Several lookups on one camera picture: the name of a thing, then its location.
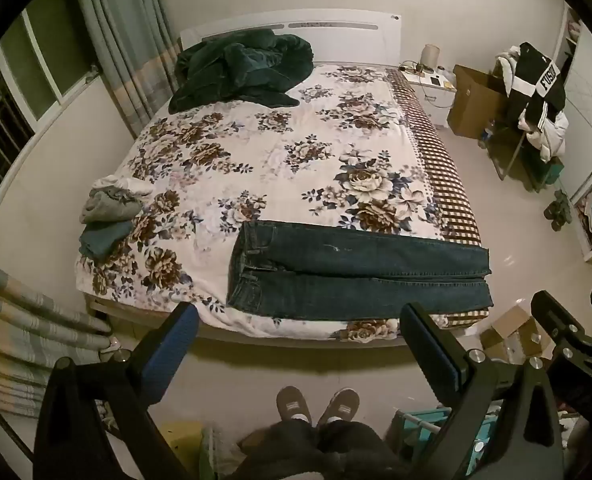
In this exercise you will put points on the green striped curtain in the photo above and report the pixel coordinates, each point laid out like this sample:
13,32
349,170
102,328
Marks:
126,45
21,330

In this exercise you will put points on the grey house slipper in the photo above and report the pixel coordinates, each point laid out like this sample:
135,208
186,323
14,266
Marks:
340,404
294,402

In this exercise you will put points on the plastic bottle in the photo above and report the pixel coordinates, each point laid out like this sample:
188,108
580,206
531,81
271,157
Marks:
485,135

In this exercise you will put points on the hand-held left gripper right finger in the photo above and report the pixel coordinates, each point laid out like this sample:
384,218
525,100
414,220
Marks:
425,342

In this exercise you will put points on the metal frame chair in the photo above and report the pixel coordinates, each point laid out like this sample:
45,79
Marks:
513,155

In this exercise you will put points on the person's left leg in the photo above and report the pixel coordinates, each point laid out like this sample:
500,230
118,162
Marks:
281,447

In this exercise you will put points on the person's leg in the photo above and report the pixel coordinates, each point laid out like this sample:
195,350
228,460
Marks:
281,447
360,450

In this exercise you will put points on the window with metal bars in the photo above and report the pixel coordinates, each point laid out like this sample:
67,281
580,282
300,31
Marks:
31,70

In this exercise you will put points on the teal folded garment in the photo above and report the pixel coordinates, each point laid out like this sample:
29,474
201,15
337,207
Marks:
103,237

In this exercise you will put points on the white headboard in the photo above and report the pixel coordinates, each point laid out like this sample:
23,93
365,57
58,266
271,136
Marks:
355,35

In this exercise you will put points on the white folded cloth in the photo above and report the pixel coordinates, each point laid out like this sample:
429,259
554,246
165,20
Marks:
126,185

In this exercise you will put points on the grey folded garment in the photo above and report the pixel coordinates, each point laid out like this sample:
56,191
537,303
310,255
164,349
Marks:
108,205

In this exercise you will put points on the person's right leg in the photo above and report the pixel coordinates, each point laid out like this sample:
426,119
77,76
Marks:
360,450

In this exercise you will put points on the brown checkered bedsheet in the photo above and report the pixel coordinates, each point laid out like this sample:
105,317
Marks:
443,170

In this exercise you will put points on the teal plastic basket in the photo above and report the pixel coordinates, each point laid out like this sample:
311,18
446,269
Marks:
425,425

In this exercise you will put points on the small open cardboard box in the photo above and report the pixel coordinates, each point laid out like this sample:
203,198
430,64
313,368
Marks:
513,330

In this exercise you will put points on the black and white jacket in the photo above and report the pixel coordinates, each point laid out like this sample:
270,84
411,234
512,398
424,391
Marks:
535,85

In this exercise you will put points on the yellow box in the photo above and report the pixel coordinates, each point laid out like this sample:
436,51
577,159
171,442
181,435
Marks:
181,440

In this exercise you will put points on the large cardboard box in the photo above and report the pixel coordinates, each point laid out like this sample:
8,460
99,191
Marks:
473,102

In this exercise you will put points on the dark green comforter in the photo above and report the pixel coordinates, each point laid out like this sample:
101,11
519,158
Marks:
241,70

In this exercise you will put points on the cream cylindrical lamp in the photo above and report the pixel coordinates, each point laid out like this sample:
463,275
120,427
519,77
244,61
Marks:
431,56

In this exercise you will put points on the white nightstand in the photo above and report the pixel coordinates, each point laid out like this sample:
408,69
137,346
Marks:
438,100

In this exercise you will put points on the dark blue jeans pants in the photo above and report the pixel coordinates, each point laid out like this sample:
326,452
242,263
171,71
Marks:
355,275

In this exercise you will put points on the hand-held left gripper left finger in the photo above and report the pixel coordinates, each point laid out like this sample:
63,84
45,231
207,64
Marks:
173,342

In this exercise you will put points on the green slipper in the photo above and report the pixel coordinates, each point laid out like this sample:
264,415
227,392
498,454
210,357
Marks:
550,210
563,212

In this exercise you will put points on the floral bed blanket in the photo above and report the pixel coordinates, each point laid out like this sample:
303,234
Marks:
276,160

